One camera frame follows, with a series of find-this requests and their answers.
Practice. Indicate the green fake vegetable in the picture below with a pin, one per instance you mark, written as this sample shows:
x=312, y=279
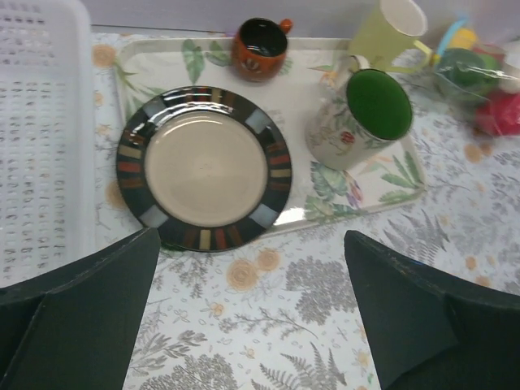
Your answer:
x=465, y=76

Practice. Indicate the yellow fake corn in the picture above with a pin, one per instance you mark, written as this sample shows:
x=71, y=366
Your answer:
x=463, y=38

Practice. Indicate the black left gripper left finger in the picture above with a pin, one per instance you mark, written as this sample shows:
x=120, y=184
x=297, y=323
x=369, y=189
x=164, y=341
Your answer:
x=75, y=327

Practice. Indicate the pale yellow green mug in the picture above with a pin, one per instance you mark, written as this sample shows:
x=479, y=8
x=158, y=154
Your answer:
x=393, y=27

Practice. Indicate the white perforated plastic basket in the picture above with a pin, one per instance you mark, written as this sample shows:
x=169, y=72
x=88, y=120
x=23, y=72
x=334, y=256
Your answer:
x=47, y=137

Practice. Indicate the floral mug green inside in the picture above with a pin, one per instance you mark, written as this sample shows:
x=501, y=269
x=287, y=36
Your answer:
x=367, y=113

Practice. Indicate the floral serving tray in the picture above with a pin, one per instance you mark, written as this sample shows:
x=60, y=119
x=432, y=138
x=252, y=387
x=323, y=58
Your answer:
x=393, y=177

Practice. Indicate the small orange brown cup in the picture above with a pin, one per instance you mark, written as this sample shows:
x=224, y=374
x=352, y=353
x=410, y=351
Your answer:
x=260, y=48

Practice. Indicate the red fake fruit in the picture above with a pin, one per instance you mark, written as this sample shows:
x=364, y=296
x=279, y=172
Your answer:
x=499, y=115

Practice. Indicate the dark rimmed ceramic plate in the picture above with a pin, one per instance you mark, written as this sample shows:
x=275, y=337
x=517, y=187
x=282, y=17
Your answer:
x=205, y=167

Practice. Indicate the floral table mat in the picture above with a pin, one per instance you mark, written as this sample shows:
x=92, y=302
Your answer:
x=280, y=312

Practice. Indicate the clear zip top bag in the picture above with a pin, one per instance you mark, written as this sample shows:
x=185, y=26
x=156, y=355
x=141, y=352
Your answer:
x=507, y=53

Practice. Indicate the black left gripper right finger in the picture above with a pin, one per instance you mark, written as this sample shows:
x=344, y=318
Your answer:
x=428, y=329

